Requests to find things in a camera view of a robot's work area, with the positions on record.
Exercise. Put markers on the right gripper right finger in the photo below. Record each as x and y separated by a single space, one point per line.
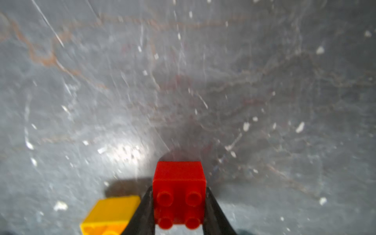
215 221

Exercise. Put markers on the small yellow lego brick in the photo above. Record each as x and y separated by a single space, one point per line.
110 216

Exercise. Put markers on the red lego brick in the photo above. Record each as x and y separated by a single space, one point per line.
179 191

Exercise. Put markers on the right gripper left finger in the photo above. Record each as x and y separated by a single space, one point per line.
143 221

